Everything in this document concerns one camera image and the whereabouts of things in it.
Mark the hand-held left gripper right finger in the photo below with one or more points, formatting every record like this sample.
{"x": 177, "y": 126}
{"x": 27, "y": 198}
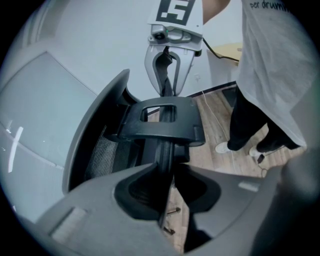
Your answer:
{"x": 237, "y": 200}

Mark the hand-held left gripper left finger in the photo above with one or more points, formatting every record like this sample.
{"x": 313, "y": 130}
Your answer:
{"x": 95, "y": 215}

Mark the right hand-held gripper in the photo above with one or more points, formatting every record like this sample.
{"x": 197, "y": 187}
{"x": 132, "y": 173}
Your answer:
{"x": 175, "y": 37}

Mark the black mesh office chair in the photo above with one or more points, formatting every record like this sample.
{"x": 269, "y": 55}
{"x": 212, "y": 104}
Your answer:
{"x": 160, "y": 127}

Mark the person's right forearm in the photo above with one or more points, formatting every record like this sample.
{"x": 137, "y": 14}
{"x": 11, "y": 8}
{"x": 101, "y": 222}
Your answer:
{"x": 212, "y": 10}

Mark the black plug adapter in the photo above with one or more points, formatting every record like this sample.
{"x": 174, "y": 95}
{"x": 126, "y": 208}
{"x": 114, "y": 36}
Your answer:
{"x": 260, "y": 158}

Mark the person's white shoe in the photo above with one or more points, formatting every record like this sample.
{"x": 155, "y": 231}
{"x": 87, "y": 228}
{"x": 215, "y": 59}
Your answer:
{"x": 255, "y": 151}
{"x": 223, "y": 148}

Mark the wooden side table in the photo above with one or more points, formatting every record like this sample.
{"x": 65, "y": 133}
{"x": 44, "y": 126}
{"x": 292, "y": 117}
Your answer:
{"x": 227, "y": 50}

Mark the person's black trousers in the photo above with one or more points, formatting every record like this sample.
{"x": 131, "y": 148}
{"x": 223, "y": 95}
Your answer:
{"x": 245, "y": 120}

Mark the person in white shirt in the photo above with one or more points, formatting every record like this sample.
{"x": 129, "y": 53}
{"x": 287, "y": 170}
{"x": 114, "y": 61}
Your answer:
{"x": 275, "y": 62}

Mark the white desk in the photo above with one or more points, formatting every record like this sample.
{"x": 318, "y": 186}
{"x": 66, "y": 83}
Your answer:
{"x": 37, "y": 112}

